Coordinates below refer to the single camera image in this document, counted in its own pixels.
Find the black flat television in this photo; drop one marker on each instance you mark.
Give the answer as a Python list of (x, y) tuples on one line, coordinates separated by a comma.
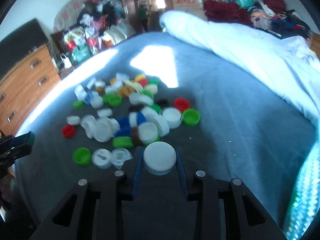
[(20, 43)]

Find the pile of bags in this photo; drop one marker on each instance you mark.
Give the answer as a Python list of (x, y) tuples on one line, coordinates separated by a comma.
[(84, 28)]

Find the white open cap centre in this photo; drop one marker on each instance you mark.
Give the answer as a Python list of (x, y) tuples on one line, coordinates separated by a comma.
[(173, 117)]

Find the light blue duvet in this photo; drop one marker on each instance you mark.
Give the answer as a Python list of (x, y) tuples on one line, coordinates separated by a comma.
[(288, 67)]

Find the wooden drawer dresser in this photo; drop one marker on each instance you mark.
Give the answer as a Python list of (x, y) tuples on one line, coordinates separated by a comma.
[(24, 87)]

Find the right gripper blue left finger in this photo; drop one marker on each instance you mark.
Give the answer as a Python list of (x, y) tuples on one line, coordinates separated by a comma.
[(137, 165)]

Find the red cap near centre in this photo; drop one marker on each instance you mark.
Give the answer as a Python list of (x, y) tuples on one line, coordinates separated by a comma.
[(181, 104)]

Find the large white bottle cap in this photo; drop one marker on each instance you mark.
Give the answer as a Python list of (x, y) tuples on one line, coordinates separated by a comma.
[(159, 158)]

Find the dark red blanket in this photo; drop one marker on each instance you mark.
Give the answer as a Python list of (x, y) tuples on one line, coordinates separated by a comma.
[(226, 12)]

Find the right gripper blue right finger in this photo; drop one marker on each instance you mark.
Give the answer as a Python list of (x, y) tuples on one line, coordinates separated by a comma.
[(183, 179)]

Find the turquoise perforated plastic basket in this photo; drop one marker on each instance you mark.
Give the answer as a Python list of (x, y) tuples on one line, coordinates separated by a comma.
[(304, 202)]

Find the green cap front left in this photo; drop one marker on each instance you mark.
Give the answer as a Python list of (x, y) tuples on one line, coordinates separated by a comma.
[(82, 156)]

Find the red cap at left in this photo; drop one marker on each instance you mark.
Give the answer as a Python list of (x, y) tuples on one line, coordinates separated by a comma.
[(68, 131)]

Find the green cap beside red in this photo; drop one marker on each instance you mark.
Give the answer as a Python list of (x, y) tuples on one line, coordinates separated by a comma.
[(191, 117)]

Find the white printed cap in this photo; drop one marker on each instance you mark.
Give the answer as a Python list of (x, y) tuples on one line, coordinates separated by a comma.
[(102, 158)]

